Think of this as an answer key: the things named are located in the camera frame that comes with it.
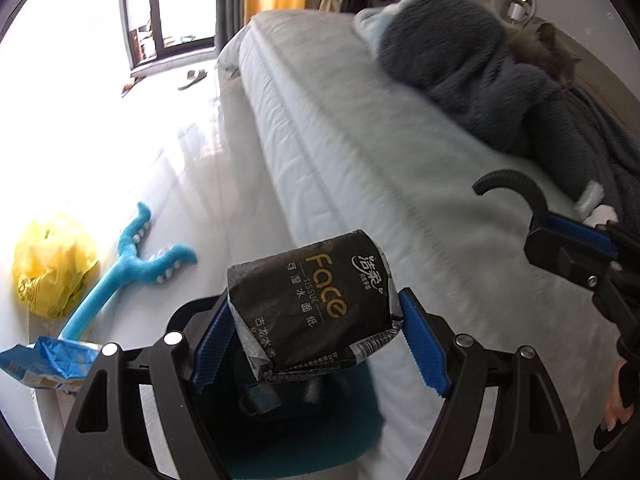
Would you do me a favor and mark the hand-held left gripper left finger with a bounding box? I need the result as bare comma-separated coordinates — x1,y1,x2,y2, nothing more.
54,296,241,480

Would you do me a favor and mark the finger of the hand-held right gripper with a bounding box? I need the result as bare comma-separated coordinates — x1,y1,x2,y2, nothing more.
523,227,609,289
529,211,620,259

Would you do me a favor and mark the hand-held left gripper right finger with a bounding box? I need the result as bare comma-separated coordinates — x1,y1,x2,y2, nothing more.
397,287,581,480

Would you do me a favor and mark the black curved plastic piece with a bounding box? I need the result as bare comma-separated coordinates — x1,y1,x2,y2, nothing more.
472,171,551,222

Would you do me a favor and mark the dark teal trash bin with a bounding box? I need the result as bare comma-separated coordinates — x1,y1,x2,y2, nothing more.
192,357,385,480

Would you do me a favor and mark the black tissue packet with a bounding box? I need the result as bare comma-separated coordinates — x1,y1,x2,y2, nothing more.
226,229,405,384

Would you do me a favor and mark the person's right hand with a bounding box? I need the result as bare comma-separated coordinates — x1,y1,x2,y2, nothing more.
602,360,640,434

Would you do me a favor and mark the blue plush toy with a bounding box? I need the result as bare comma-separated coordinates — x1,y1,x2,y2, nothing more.
59,201,199,344

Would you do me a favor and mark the beige upholstered headboard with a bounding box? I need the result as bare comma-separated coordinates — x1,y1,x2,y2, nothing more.
530,15,640,128

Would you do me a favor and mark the blue printed packet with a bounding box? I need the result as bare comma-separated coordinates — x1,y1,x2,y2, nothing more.
0,335,104,392

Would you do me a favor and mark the yellow plastic bag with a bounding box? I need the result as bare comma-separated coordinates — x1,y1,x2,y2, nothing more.
12,212,101,319

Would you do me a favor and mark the grey cat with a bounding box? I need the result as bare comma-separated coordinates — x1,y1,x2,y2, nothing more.
505,22,586,89

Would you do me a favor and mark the dark grey fleece blanket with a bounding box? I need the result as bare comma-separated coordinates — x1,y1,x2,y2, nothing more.
376,0,640,242

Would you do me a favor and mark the bed with grey sheet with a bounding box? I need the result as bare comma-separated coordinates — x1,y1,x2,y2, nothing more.
215,7,640,480

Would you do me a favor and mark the grey slipper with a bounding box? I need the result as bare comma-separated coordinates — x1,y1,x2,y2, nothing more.
177,68,208,92

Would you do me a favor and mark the black-framed sliding glass door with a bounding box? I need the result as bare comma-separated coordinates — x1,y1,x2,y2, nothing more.
117,0,222,74

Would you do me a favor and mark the grey curtain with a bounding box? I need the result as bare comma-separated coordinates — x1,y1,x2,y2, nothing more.
215,0,252,57

